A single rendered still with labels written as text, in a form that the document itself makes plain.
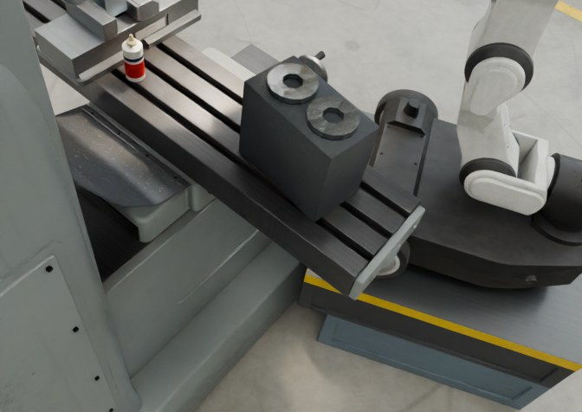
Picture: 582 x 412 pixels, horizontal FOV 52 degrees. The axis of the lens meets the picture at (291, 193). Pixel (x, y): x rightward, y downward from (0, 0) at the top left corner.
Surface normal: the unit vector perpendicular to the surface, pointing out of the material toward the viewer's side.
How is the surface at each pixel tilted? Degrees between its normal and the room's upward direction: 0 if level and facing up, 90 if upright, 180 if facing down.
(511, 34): 90
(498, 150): 90
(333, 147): 0
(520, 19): 90
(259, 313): 68
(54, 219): 88
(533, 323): 0
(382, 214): 0
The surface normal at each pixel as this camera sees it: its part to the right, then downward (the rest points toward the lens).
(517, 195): -0.29, 0.75
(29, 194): 0.78, 0.54
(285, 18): 0.12, -0.58
